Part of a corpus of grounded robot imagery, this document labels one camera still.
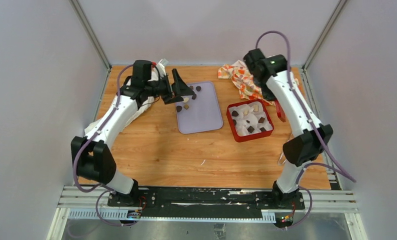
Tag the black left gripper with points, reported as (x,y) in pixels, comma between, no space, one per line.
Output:
(180,89)

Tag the floral orange cloth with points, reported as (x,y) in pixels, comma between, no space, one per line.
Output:
(243,80)

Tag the dark square chocolate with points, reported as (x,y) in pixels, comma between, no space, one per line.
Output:
(250,129)

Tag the dark heart chocolate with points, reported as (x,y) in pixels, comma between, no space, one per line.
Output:
(234,113)

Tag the red box lid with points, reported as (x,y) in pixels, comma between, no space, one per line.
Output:
(280,112)

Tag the red box with white paper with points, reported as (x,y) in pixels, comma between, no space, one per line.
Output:
(239,131)

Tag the lavender plastic tray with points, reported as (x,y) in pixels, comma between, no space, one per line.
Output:
(204,113)

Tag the brown bar chocolate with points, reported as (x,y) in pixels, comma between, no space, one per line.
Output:
(261,120)

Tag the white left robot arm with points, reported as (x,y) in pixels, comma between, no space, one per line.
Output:
(93,164)

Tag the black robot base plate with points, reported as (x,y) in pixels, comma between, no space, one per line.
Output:
(196,202)

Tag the metal tweezers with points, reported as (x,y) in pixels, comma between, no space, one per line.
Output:
(282,159)

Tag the dark shell chocolate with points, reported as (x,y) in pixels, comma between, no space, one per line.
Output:
(179,108)

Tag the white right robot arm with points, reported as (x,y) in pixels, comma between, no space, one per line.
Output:
(310,136)

